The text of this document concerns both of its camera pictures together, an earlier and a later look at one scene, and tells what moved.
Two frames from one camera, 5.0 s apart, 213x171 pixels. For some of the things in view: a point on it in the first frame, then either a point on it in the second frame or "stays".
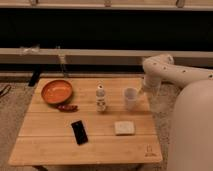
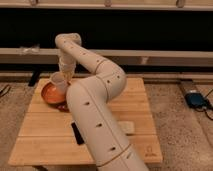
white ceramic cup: (131, 97) to (59, 82)
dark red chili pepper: (67, 108) stays
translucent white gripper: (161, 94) to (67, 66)
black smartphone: (79, 132) stays
